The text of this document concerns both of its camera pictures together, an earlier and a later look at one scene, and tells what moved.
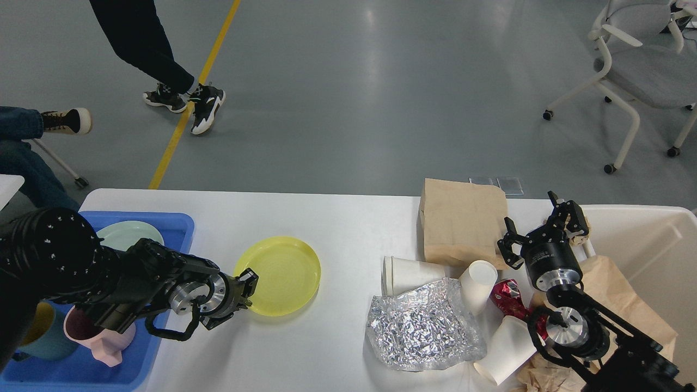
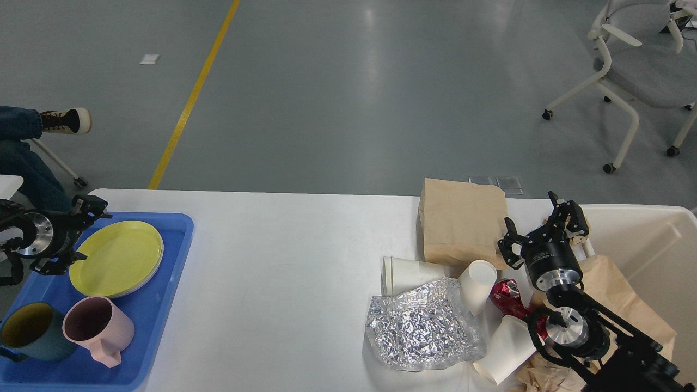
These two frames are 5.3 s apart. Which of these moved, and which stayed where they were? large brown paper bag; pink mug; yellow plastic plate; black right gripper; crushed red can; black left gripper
Moved: black left gripper; yellow plastic plate
Stayed: black right gripper; crushed red can; large brown paper bag; pink mug
